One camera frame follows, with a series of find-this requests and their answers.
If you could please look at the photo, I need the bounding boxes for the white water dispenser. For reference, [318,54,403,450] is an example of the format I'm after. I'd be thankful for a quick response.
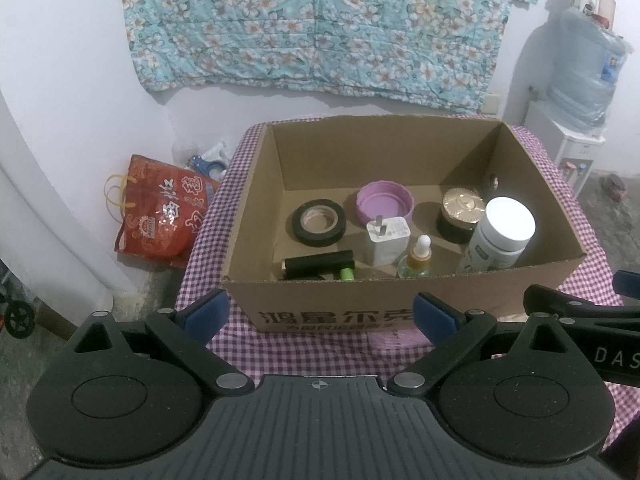
[522,100,608,202]

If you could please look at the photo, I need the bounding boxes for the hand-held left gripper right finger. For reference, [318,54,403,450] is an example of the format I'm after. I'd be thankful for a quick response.
[387,292,576,396]

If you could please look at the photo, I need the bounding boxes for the glass dropper bottle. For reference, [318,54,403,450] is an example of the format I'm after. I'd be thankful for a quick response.
[396,235,433,279]

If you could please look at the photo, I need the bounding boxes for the purple checkered tablecloth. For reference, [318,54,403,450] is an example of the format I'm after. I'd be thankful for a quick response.
[172,122,640,456]

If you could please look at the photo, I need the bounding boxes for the black jar with gold lid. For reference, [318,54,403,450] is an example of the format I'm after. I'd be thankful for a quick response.
[436,187,487,244]

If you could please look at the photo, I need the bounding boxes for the black wheel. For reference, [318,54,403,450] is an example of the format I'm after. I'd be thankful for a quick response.
[0,260,37,339]

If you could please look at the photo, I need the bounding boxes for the white plastic bag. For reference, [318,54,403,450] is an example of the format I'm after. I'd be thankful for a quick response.
[172,135,237,181]

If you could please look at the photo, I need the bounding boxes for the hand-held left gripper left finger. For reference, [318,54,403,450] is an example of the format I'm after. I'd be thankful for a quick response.
[65,287,253,398]

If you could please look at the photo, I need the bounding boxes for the black flashlight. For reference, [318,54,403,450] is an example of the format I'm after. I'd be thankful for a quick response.
[281,250,357,281]

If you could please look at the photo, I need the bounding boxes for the brown cardboard box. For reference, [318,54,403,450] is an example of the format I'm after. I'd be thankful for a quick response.
[221,115,586,334]

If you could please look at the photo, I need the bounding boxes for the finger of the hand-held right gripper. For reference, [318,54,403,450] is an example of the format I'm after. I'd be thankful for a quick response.
[614,270,640,295]
[522,284,640,333]

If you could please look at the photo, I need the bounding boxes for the blue water jug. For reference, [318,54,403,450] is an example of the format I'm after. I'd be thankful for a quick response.
[546,5,629,136]

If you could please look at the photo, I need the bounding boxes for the black tape roll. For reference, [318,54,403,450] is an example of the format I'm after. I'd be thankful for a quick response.
[290,200,347,249]

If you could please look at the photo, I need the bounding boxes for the teal floral cloth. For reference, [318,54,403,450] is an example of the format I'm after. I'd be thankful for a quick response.
[119,0,540,114]

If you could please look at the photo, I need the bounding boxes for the red gift bag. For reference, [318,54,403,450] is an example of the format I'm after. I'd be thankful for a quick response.
[104,154,224,270]

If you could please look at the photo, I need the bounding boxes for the purple plastic lid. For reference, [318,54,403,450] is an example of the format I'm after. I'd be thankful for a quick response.
[356,181,416,225]

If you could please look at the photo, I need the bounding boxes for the white pill bottle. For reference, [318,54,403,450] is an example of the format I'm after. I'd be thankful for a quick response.
[457,196,537,275]

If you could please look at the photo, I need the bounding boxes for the white power adapter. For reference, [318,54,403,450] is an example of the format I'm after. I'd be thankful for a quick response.
[364,216,412,266]

